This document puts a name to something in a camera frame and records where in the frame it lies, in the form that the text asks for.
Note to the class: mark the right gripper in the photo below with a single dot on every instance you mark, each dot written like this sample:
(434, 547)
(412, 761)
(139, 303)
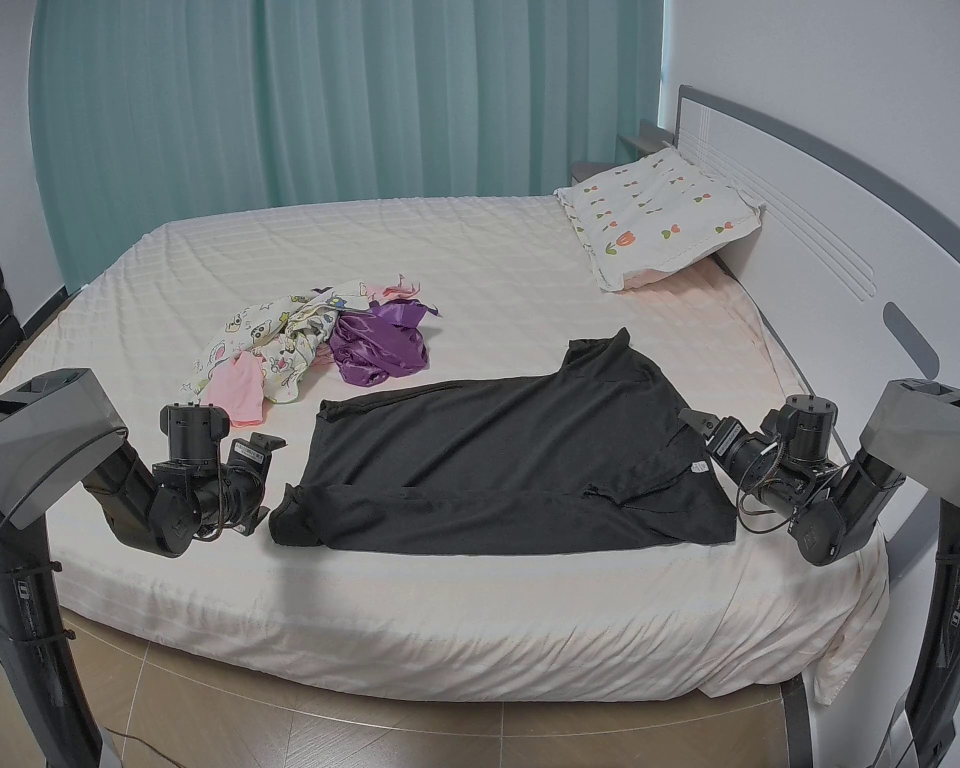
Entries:
(742, 454)

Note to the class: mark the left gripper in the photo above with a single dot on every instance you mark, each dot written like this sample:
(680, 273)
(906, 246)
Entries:
(240, 487)

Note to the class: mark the black polo shirt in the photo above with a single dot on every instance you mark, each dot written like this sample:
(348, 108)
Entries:
(487, 450)

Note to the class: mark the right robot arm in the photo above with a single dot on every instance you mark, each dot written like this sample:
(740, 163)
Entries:
(900, 427)

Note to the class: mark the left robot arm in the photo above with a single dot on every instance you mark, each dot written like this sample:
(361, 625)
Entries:
(45, 442)

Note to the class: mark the white printed pyjama top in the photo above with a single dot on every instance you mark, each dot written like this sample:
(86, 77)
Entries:
(277, 337)

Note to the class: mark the purple satin garment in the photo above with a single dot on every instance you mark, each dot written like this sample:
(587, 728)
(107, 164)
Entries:
(375, 352)

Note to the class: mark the white printed pillow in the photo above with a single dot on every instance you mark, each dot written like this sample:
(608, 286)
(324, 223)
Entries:
(652, 217)

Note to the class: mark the pale pink garment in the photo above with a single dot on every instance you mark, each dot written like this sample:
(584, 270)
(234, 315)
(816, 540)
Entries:
(390, 291)

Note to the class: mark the bed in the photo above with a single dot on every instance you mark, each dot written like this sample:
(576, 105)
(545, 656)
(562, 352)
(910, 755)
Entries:
(487, 247)

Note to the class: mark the grey bedside table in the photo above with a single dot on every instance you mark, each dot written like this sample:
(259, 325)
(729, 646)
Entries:
(589, 170)

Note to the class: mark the blue-green curtain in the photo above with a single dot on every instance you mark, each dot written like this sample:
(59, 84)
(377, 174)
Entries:
(300, 112)

